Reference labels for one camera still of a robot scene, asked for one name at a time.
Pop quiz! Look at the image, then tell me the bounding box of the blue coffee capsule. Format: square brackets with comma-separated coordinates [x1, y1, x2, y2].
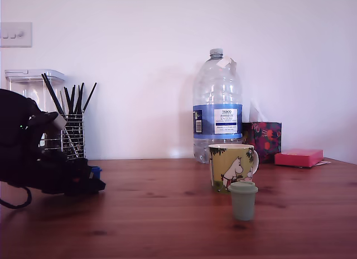
[88, 166, 102, 183]

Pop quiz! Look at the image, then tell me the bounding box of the grey-green coffee capsule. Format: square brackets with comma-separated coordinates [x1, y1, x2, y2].
[228, 181, 259, 222]

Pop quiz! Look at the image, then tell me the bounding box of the thin grey chopstick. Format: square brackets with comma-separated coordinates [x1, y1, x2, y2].
[59, 91, 67, 116]

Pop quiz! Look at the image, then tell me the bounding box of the long black chopstick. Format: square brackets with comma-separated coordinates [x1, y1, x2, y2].
[44, 74, 83, 159]
[41, 73, 81, 159]

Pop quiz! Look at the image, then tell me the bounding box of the clear storage jar white lid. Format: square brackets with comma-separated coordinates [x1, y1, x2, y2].
[4, 69, 65, 151]

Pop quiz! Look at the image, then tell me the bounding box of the green cartoon print mug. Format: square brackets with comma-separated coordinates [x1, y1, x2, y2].
[208, 143, 260, 195]

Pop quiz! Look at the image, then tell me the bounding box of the large clear water bottle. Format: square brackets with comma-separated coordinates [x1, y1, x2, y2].
[192, 48, 243, 164]

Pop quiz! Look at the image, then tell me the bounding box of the white tissue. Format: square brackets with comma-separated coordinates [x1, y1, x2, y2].
[249, 98, 271, 123]

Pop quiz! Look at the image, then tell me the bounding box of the floral tissue box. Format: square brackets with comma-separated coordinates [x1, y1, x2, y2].
[242, 121, 282, 164]

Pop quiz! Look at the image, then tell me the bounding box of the pink flat box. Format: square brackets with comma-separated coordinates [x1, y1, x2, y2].
[274, 148, 325, 169]

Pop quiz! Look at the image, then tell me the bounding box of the chrome wire utensil rack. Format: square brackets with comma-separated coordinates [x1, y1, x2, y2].
[40, 113, 86, 161]

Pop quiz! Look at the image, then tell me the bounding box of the thick black cable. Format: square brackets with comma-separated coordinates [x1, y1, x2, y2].
[0, 185, 32, 209]

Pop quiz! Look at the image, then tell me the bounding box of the white wall light switch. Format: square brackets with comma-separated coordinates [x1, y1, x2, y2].
[0, 21, 33, 49]

